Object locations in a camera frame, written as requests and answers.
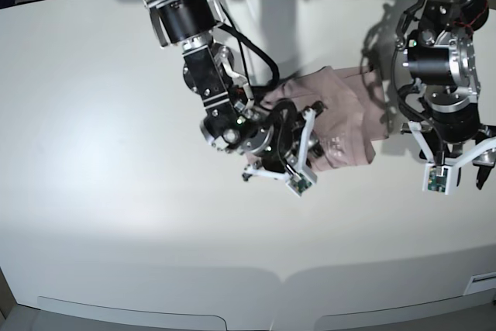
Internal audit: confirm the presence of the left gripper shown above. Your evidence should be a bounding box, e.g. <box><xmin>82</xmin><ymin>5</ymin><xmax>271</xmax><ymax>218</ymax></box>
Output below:
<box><xmin>420</xmin><ymin>124</ymin><xmax>495</xmax><ymax>190</ymax></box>

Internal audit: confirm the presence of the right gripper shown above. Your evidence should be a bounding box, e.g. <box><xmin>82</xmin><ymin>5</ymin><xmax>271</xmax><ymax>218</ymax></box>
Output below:
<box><xmin>242</xmin><ymin>100</ymin><xmax>327</xmax><ymax>183</ymax></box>

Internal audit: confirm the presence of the pink T-shirt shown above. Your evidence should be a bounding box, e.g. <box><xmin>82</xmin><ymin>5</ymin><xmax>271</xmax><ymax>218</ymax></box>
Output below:
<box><xmin>262</xmin><ymin>66</ymin><xmax>389</xmax><ymax>171</ymax></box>

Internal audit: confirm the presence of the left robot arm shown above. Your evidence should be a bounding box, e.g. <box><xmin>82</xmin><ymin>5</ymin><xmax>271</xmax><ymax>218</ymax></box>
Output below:
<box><xmin>391</xmin><ymin>0</ymin><xmax>495</xmax><ymax>195</ymax></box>

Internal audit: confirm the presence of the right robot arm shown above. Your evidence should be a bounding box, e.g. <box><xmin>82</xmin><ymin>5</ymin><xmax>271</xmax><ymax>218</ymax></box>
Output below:
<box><xmin>143</xmin><ymin>0</ymin><xmax>325</xmax><ymax>194</ymax></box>

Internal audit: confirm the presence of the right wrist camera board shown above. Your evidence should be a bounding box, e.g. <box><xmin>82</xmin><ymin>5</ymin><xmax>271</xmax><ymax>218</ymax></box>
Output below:
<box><xmin>286</xmin><ymin>174</ymin><xmax>317</xmax><ymax>197</ymax></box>

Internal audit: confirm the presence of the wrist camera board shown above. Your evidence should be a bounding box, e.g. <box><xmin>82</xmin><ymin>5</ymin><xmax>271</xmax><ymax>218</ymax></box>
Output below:
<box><xmin>286</xmin><ymin>174</ymin><xmax>317</xmax><ymax>197</ymax></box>
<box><xmin>422</xmin><ymin>163</ymin><xmax>461</xmax><ymax>195</ymax></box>

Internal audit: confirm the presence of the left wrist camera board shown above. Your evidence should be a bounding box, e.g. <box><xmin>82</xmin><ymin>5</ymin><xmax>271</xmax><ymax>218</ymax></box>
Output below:
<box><xmin>422</xmin><ymin>163</ymin><xmax>461</xmax><ymax>195</ymax></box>

